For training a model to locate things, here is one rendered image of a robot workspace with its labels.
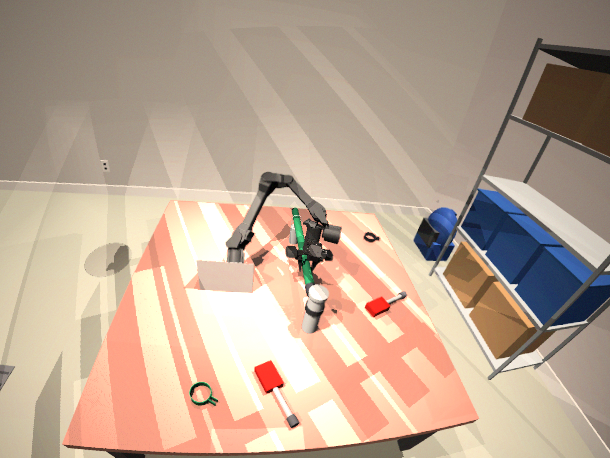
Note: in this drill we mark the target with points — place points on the white cylindrical post with cap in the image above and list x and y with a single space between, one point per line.
318 295

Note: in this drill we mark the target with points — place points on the black cup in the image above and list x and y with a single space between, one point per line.
310 312

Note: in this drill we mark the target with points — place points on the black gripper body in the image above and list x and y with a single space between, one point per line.
292 252

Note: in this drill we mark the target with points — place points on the green ring with short tab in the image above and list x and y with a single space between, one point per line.
208 399

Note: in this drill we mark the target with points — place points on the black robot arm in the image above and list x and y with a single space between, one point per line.
243 234

